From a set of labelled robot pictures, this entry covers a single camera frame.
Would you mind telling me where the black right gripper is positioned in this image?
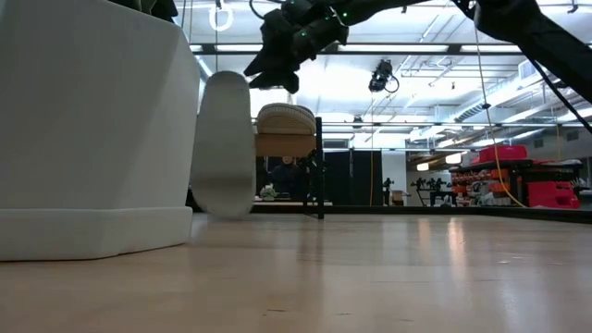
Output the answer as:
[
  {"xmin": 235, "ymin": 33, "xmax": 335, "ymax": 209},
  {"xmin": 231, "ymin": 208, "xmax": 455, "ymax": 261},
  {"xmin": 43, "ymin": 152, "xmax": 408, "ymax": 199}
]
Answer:
[{"xmin": 243, "ymin": 0, "xmax": 351, "ymax": 94}]

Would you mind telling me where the white rubber slide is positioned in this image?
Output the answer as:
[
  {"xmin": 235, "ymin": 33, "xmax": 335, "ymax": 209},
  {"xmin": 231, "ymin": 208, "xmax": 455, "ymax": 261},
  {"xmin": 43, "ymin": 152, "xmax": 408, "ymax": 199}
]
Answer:
[
  {"xmin": 254, "ymin": 102, "xmax": 318, "ymax": 137},
  {"xmin": 191, "ymin": 69, "xmax": 258, "ymax": 219}
]

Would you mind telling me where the person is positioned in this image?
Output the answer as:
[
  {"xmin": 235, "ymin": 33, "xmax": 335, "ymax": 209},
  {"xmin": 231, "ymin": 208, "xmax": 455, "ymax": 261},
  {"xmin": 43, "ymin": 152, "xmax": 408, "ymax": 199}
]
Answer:
[{"xmin": 270, "ymin": 155, "xmax": 304, "ymax": 201}]

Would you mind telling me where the black partition panel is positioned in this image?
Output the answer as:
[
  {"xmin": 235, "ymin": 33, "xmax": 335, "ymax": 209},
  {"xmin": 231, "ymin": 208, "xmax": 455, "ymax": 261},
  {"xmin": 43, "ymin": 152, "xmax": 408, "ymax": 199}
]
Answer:
[{"xmin": 323, "ymin": 150, "xmax": 384, "ymax": 207}]

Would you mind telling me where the white faceted plant pot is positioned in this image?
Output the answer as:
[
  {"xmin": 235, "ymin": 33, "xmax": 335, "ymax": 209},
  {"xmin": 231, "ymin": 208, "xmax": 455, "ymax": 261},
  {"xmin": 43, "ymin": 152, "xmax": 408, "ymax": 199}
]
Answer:
[{"xmin": 0, "ymin": 0, "xmax": 202, "ymax": 263}]

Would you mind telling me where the red storage bin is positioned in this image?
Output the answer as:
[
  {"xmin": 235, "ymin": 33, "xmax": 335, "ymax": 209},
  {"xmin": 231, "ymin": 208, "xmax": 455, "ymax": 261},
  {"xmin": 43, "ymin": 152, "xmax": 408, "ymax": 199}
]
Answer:
[{"xmin": 470, "ymin": 144, "xmax": 528, "ymax": 167}]

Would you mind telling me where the black parts bin cart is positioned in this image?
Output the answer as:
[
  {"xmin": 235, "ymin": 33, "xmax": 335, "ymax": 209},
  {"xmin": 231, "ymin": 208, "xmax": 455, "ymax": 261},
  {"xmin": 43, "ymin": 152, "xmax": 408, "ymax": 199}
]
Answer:
[{"xmin": 450, "ymin": 159, "xmax": 585, "ymax": 208}]

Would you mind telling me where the red tool case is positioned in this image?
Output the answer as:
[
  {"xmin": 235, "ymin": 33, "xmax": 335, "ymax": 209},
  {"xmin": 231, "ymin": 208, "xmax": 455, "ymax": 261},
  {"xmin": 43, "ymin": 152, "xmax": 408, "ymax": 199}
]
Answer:
[{"xmin": 526, "ymin": 180, "xmax": 581, "ymax": 209}]

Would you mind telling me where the wooden shelf with black frame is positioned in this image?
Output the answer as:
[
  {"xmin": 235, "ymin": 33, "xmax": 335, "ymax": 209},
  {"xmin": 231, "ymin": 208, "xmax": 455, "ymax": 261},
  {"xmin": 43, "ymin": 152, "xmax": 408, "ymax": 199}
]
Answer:
[{"xmin": 253, "ymin": 117, "xmax": 327, "ymax": 221}]

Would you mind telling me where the white ring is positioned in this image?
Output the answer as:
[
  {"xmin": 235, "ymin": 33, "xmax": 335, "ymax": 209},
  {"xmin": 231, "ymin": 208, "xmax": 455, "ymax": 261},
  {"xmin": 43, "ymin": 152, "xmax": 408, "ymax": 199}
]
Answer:
[{"xmin": 207, "ymin": 2, "xmax": 235, "ymax": 33}]

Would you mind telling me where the black ceiling camera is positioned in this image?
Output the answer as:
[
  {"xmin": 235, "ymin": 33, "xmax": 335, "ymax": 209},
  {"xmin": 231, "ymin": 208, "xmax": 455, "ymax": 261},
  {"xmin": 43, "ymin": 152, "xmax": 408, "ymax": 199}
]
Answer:
[{"xmin": 367, "ymin": 58, "xmax": 401, "ymax": 94}]

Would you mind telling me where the black overhead frame beam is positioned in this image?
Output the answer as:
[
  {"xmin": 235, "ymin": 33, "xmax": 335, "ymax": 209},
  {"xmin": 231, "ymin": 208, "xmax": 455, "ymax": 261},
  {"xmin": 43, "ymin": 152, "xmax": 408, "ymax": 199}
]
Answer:
[{"xmin": 190, "ymin": 42, "xmax": 532, "ymax": 57}]

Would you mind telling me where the black table frame rail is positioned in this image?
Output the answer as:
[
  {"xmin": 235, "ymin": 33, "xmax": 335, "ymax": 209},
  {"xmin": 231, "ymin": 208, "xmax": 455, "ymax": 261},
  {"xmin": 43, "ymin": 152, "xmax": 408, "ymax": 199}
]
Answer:
[{"xmin": 249, "ymin": 202, "xmax": 592, "ymax": 226}]

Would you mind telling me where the yellow hanging cable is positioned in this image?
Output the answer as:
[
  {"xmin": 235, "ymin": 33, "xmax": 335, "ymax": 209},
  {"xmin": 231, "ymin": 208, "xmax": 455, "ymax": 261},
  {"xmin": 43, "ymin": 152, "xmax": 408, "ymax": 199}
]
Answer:
[{"xmin": 470, "ymin": 22, "xmax": 527, "ymax": 208}]

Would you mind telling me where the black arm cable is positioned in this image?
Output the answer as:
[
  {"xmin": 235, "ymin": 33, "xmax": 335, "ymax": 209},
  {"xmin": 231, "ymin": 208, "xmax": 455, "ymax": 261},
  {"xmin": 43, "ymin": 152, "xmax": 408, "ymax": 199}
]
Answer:
[{"xmin": 524, "ymin": 55, "xmax": 592, "ymax": 136}]

